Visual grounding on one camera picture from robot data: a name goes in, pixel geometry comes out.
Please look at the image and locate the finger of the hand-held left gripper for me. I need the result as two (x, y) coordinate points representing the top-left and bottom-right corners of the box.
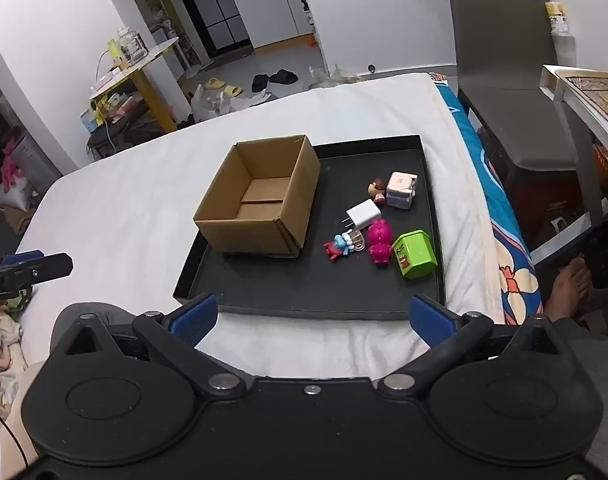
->
(0, 251), (75, 284)

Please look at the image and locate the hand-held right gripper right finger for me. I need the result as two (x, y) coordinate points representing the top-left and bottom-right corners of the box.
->
(378, 294), (575, 395)

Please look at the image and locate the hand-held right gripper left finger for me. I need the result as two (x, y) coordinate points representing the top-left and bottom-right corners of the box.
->
(51, 294), (245, 395)

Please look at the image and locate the green toy house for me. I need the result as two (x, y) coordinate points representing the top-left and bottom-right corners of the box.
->
(391, 230), (439, 279)

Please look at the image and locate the pink dinosaur figure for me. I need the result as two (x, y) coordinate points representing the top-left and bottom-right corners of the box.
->
(366, 219), (395, 270)

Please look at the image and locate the blue and red figure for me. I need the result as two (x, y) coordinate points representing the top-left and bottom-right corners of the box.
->
(324, 232), (352, 261)

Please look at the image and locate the black tray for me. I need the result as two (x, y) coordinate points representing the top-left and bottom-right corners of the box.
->
(173, 134), (447, 321)

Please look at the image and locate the white charger plug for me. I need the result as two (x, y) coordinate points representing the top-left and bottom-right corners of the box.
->
(341, 199), (385, 231)

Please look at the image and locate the cardboard box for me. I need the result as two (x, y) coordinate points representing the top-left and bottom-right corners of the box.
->
(193, 135), (321, 260)

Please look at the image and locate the printed cloth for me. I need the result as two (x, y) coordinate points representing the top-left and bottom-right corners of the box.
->
(0, 290), (27, 406)

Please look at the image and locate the pink plush toy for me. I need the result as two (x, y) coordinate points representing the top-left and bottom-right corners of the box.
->
(0, 140), (29, 188)

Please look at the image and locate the person's foot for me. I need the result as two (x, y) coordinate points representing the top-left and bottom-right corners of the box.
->
(542, 257), (595, 322)

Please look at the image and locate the blue printed bedsheet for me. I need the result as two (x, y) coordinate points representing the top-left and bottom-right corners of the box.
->
(431, 72), (544, 326)

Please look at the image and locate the white plastic bag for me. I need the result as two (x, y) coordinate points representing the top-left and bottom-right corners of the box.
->
(190, 84), (272, 123)

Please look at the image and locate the round table with yellow leg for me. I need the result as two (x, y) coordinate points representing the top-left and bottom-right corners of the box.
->
(88, 37), (183, 133)

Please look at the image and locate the glass jar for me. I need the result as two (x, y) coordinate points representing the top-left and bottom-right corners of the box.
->
(116, 26), (149, 62)

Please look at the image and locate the clear plastic bag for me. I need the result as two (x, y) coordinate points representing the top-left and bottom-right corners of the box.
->
(308, 63), (365, 92)

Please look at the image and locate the grey side desk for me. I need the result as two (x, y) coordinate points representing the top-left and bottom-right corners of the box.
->
(540, 64), (608, 233)

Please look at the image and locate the grey chair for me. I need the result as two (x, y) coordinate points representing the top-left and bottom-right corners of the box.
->
(444, 0), (592, 241)

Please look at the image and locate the black framed glass door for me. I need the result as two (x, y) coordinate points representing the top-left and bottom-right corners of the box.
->
(181, 0), (251, 55)

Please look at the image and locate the white cabinet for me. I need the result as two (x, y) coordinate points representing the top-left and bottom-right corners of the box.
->
(231, 0), (315, 52)

